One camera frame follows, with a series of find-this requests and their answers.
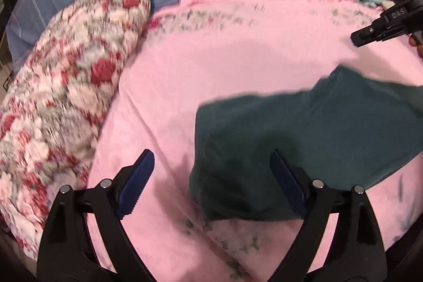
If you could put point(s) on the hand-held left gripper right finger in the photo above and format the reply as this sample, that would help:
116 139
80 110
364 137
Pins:
287 179

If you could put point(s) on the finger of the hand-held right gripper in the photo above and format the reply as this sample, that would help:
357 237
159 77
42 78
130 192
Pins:
371 31

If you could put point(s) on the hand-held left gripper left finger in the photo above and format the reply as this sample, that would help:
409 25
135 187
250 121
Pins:
138 183

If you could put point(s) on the dark green pants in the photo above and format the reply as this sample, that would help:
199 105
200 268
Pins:
307 143

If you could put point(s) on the person's right hand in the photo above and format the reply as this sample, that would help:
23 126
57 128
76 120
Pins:
417 43

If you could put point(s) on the red and white floral quilt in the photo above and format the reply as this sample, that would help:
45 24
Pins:
62 87

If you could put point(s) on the pink blanket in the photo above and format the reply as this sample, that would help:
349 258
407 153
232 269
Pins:
231 70

